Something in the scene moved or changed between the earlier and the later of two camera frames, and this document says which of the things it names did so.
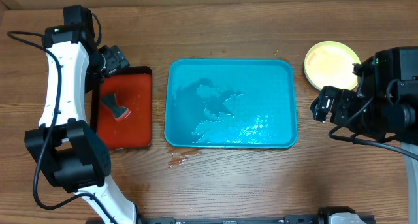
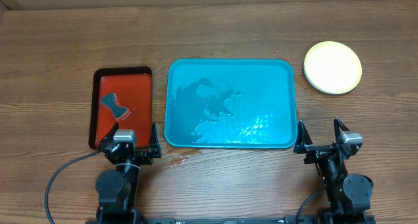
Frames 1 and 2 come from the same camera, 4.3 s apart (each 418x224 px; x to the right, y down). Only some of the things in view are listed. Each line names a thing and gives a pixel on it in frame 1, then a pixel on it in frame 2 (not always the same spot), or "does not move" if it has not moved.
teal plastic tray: x=231 y=103 does not move
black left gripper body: x=105 y=64 to x=142 y=159
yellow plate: x=330 y=63 does not move
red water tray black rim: x=132 y=89 does not move
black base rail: x=253 y=219 does not move
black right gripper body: x=345 y=106 to x=317 y=151
